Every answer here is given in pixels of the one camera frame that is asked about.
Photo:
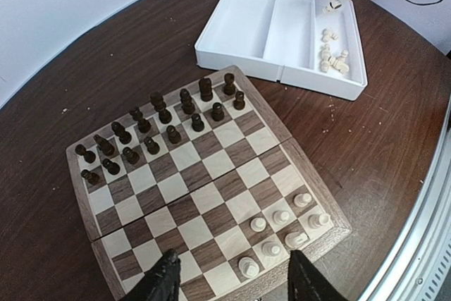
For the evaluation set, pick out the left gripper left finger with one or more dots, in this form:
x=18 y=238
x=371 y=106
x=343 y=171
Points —
x=161 y=282

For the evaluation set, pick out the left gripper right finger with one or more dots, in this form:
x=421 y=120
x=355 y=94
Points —
x=306 y=282

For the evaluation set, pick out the white chess piece tall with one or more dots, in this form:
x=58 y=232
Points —
x=295 y=240

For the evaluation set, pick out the white pawn second row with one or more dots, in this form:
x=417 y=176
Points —
x=281 y=217

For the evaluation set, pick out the white chess piece short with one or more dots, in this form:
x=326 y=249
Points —
x=303 y=199

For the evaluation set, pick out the white tall piece carried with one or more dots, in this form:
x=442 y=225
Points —
x=248 y=267

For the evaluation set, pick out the pile of white chess pieces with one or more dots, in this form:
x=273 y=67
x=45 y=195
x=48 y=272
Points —
x=327 y=59

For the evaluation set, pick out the wooden chess board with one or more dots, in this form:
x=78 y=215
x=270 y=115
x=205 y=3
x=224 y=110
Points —
x=199 y=196

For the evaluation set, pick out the white plastic tray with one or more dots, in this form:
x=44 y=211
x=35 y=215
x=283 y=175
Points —
x=280 y=40

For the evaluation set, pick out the dark pawn two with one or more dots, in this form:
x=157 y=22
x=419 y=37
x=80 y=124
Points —
x=112 y=167

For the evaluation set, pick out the dark pawn one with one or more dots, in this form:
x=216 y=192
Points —
x=90 y=176

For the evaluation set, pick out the dark pawn three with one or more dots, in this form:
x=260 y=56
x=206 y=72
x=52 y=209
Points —
x=131 y=156

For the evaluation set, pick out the dark pawn four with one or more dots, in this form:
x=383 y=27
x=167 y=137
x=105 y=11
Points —
x=152 y=146

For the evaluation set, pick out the dark rook far left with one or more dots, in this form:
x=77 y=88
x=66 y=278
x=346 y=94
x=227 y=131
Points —
x=88 y=155

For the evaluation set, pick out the dark pawn five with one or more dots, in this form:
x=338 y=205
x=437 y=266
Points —
x=174 y=137

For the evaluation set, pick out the dark knight left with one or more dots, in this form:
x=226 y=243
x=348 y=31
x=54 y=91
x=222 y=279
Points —
x=104 y=145

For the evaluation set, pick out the dark knight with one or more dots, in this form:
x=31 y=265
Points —
x=205 y=89
x=104 y=145

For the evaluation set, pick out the dark bishop left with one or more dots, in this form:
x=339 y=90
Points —
x=119 y=130

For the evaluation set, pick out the dark bishop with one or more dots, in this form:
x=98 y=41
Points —
x=119 y=130
x=188 y=106

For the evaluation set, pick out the dark queen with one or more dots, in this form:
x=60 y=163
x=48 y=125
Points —
x=143 y=125

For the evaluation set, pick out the dark pawn six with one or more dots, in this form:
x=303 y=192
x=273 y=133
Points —
x=197 y=123

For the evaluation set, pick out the dark pawn eight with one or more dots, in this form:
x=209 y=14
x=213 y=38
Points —
x=239 y=101

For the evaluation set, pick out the dark pawn seven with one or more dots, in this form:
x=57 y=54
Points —
x=217 y=112

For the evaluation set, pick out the dark bishop right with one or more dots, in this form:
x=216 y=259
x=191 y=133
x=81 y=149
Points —
x=188 y=106

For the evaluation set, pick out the dark king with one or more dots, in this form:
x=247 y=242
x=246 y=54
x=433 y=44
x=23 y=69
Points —
x=160 y=107

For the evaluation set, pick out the dark knight right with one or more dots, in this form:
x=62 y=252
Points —
x=205 y=89

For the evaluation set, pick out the front aluminium rail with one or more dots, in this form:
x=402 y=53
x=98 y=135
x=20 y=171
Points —
x=419 y=261

